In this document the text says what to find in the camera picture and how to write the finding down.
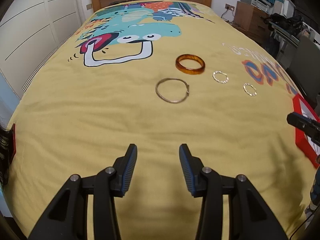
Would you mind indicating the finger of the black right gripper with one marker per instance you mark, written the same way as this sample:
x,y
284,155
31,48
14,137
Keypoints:
x,y
308,126

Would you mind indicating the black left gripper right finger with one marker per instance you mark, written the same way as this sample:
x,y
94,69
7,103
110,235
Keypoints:
x,y
249,215

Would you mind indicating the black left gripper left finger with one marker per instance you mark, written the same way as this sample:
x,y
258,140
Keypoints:
x,y
66,215

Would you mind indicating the amber orange bangle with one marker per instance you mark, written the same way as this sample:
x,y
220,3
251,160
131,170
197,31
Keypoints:
x,y
190,64

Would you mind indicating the thin silver bangle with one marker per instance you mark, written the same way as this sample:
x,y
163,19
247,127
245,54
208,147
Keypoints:
x,y
172,90

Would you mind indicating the green grey chair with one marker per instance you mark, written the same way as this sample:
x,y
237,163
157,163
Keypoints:
x,y
304,69

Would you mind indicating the cluttered desk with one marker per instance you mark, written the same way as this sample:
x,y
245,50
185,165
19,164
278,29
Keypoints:
x,y
287,29

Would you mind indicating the wooden nightstand drawers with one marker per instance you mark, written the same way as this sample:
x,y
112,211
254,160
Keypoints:
x,y
249,20

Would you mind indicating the yellow dinosaur bedspread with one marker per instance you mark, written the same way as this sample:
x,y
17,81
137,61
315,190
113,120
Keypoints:
x,y
96,95

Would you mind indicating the white wardrobe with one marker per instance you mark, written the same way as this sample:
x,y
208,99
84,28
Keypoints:
x,y
31,32

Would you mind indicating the red phone with strap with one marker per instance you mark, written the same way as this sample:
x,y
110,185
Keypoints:
x,y
13,144

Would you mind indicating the wall power socket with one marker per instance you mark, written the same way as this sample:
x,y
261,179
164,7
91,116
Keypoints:
x,y
229,7

